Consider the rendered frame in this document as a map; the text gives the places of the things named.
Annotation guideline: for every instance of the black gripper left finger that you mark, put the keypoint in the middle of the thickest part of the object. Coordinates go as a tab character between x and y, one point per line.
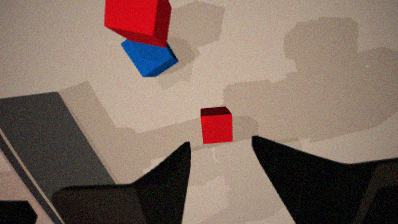
158	197

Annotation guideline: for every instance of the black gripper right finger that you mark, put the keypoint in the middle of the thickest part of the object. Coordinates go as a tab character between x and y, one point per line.
318	190

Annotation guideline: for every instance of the red cube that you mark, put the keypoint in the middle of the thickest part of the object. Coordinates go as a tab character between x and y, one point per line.
142	21
216	125

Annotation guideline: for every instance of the blue cube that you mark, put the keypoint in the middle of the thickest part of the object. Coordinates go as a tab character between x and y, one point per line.
150	60

